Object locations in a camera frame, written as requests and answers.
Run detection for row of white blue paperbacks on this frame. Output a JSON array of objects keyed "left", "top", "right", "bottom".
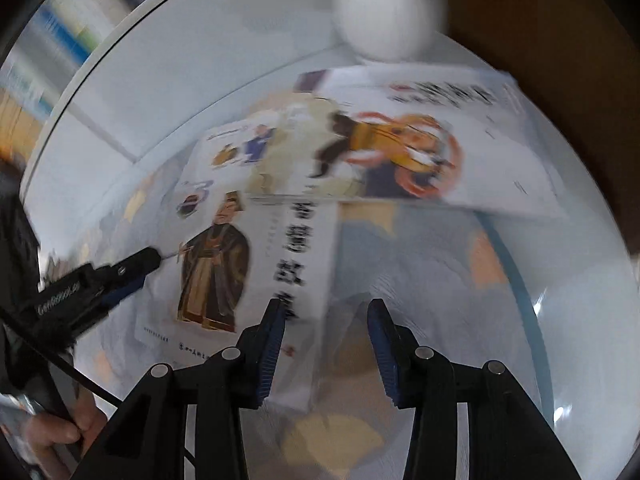
[{"left": 0, "top": 0, "right": 171, "bottom": 126}]

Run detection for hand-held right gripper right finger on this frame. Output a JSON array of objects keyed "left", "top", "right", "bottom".
[{"left": 366, "top": 298, "right": 583, "bottom": 480}]

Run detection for white book dark robed figure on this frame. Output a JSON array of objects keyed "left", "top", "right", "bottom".
[{"left": 134, "top": 112, "right": 343, "bottom": 413}]

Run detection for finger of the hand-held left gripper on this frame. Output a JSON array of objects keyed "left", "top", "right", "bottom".
[
  {"left": 97, "top": 272, "right": 148, "bottom": 311},
  {"left": 92, "top": 246, "right": 163, "bottom": 286}
]

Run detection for brown wooden cabinet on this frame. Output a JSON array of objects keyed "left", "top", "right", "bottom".
[{"left": 440, "top": 0, "right": 640, "bottom": 266}]

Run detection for person's left hand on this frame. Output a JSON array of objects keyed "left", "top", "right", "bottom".
[{"left": 24, "top": 394, "right": 110, "bottom": 461}]

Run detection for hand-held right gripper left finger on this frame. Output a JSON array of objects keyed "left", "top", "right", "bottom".
[{"left": 75, "top": 298, "right": 287, "bottom": 480}]

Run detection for white ceramic vase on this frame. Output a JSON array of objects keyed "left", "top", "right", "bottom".
[{"left": 331, "top": 0, "right": 449, "bottom": 63}]

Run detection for ginkgo leaf print tablecloth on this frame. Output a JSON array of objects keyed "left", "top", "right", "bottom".
[{"left": 75, "top": 160, "right": 506, "bottom": 480}]

